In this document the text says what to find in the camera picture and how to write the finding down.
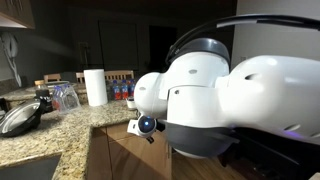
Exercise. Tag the red water bottle pack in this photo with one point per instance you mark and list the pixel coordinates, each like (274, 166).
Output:
(122, 89)

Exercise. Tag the upper wooden wall cabinets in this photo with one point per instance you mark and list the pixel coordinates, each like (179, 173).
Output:
(16, 14)

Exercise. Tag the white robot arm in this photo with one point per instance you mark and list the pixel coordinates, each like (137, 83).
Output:
(202, 97)

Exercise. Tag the black pan with lid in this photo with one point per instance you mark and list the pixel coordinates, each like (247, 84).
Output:
(22, 118)

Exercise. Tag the dark glass bottle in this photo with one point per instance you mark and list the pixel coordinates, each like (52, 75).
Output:
(42, 92)

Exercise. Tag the white paper towel roll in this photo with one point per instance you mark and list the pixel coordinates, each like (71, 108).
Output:
(95, 87)

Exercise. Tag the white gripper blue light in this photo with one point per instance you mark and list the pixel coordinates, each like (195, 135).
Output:
(144, 127)

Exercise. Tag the wooden drawer front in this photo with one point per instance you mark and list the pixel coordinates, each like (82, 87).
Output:
(118, 131)

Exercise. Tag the wooden chair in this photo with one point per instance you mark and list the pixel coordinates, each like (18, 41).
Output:
(79, 76)

